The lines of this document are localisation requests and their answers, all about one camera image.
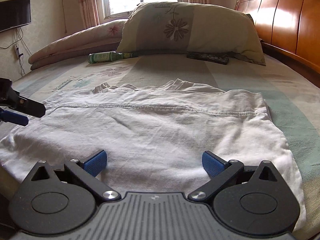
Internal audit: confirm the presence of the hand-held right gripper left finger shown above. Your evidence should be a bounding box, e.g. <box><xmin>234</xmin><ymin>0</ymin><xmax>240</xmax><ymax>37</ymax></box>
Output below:
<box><xmin>30</xmin><ymin>149</ymin><xmax>122</xmax><ymax>203</ymax></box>

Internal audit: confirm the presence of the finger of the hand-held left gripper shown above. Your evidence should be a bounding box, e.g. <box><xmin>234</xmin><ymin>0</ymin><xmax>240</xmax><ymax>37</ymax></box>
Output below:
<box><xmin>0</xmin><ymin>107</ymin><xmax>29</xmax><ymax>126</ymax></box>
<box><xmin>7</xmin><ymin>90</ymin><xmax>47</xmax><ymax>118</ymax></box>

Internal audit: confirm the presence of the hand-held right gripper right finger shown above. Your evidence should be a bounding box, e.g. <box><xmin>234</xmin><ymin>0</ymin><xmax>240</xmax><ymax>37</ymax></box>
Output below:
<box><xmin>187</xmin><ymin>151</ymin><xmax>279</xmax><ymax>203</ymax></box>

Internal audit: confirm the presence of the white t-shirt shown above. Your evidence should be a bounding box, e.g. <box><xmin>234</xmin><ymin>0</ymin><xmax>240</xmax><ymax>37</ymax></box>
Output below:
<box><xmin>0</xmin><ymin>78</ymin><xmax>307</xmax><ymax>233</ymax></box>

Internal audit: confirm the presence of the folded pink floral quilt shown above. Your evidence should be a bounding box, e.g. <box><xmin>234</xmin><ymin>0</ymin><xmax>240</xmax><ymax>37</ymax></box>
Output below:
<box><xmin>27</xmin><ymin>19</ymin><xmax>129</xmax><ymax>71</ymax></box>

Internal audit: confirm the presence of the black flat television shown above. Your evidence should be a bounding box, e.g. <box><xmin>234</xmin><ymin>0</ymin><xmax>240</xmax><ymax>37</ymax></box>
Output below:
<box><xmin>0</xmin><ymin>0</ymin><xmax>32</xmax><ymax>33</ymax></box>

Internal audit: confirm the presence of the green glass bottle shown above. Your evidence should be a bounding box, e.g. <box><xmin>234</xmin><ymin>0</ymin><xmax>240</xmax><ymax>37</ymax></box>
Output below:
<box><xmin>87</xmin><ymin>51</ymin><xmax>140</xmax><ymax>64</ymax></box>

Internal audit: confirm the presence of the black panda print phone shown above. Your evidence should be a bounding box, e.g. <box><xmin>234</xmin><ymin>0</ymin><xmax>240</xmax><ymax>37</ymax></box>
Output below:
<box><xmin>186</xmin><ymin>51</ymin><xmax>230</xmax><ymax>65</ymax></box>

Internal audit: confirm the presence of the floral patchwork pillow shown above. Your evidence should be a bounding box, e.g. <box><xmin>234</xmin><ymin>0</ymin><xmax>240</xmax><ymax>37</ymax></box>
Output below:
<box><xmin>116</xmin><ymin>2</ymin><xmax>267</xmax><ymax>66</ymax></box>

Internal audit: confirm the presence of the wooden headboard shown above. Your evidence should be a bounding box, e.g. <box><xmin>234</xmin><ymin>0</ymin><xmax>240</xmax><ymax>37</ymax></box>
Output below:
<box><xmin>235</xmin><ymin>0</ymin><xmax>320</xmax><ymax>89</ymax></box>

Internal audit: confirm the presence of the black wall cable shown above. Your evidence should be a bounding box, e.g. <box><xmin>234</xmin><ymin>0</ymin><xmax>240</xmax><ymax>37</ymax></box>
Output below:
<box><xmin>0</xmin><ymin>29</ymin><xmax>33</xmax><ymax>77</ymax></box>

